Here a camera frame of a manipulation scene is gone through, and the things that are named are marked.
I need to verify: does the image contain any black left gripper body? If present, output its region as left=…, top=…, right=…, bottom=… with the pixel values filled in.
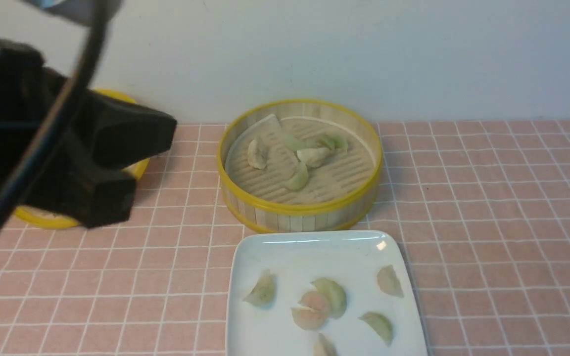
left=0, top=38, right=97, bottom=218

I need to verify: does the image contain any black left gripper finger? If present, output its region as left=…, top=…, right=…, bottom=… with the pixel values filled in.
left=87, top=91, right=177, bottom=169
left=57, top=164, right=137, bottom=228

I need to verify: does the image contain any white square plate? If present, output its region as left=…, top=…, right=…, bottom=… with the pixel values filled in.
left=226, top=230, right=428, bottom=356

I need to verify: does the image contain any pink dumpling on plate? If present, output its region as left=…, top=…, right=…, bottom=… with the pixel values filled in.
left=291, top=291, right=331, bottom=331

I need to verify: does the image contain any green dumpling plate centre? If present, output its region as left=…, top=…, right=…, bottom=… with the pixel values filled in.
left=311, top=277, right=347, bottom=318

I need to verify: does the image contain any green dumpling plate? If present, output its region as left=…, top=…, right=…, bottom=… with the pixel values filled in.
left=358, top=311, right=394, bottom=347
left=311, top=277, right=347, bottom=318

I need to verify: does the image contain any pale dumpling plate bottom edge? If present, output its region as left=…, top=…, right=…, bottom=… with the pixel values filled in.
left=313, top=333, right=337, bottom=356

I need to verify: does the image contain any green dumpling plate right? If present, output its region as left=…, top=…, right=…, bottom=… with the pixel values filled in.
left=358, top=311, right=394, bottom=347

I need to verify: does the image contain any yellow rimmed bamboo steamer lid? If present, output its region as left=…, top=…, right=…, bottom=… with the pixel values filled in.
left=14, top=89, right=149, bottom=230

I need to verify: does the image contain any pale dumpling left in steamer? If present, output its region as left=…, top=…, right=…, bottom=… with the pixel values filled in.
left=246, top=137, right=268, bottom=171

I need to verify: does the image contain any green dumpling steamer centre top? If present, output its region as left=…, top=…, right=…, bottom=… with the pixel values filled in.
left=281, top=133, right=308, bottom=152

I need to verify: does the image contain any yellow rimmed bamboo steamer basket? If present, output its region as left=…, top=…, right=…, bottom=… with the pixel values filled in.
left=217, top=99, right=382, bottom=232

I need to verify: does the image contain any white dumpling steamer centre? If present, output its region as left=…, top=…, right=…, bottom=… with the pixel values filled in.
left=296, top=147, right=333, bottom=168

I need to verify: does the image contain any green dumpling steamer right top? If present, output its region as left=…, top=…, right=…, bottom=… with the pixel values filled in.
left=314, top=133, right=349, bottom=152

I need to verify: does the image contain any black camera cable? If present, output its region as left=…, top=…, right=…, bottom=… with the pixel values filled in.
left=0, top=0, right=123, bottom=297

